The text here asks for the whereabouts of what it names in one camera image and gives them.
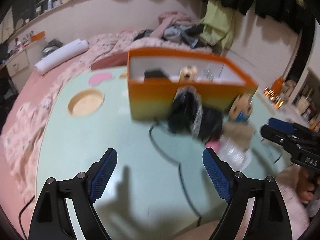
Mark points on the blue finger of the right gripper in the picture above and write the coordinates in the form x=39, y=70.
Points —
x=281, y=137
x=282, y=126

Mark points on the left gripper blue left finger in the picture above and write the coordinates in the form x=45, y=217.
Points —
x=51, y=218

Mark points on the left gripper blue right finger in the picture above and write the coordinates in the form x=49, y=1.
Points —
x=269, y=218

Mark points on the brown fur scrunchie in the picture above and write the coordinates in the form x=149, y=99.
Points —
x=239, y=133

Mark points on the capybara plush keychain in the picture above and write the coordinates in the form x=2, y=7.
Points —
x=241, y=108

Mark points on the clear plastic bag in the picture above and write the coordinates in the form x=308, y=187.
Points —
x=233, y=155

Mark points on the white-haired chibi figurine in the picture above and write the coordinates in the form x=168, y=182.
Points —
x=188, y=73

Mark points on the brown answer card box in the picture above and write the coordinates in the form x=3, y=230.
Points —
x=155, y=74

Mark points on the person's right hand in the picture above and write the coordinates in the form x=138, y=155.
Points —
x=304, y=188

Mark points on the orange water bottle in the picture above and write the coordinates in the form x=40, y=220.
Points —
x=277, y=86

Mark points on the pink floral quilt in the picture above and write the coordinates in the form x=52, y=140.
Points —
x=22, y=133

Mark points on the green hanging cloth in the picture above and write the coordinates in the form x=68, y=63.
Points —
x=219, y=26

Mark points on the orange gradient storage box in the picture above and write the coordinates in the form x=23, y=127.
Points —
x=219, y=81

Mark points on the pile of clothes on bed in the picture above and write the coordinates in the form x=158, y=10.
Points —
x=176, y=27

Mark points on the white drawer desk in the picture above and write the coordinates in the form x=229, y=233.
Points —
x=21, y=66

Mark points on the small orange box on desk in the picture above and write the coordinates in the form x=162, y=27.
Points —
x=37, y=36

